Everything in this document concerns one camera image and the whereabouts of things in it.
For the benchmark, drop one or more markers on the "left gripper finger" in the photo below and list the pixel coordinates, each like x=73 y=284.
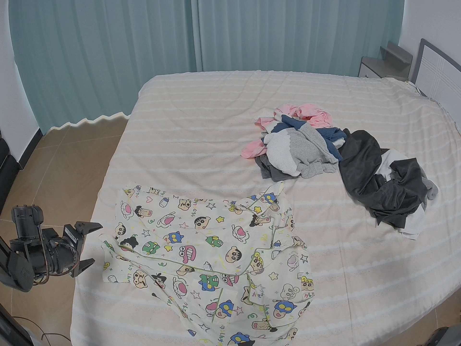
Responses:
x=86 y=226
x=83 y=267

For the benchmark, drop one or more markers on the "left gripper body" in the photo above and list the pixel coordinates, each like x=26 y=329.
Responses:
x=63 y=252

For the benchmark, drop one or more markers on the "white printed pyjama top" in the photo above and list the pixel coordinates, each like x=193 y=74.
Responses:
x=201 y=251

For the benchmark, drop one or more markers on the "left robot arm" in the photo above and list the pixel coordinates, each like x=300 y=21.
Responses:
x=21 y=269

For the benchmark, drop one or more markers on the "bed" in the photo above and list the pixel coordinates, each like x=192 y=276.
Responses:
x=216 y=121

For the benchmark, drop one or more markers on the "pile of clothes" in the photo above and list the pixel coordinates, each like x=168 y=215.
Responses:
x=360 y=164

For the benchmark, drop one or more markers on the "blue-green curtain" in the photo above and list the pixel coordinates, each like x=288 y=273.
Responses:
x=101 y=49
x=295 y=20

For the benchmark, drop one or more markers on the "grey bedside table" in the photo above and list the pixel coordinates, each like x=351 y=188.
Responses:
x=381 y=67

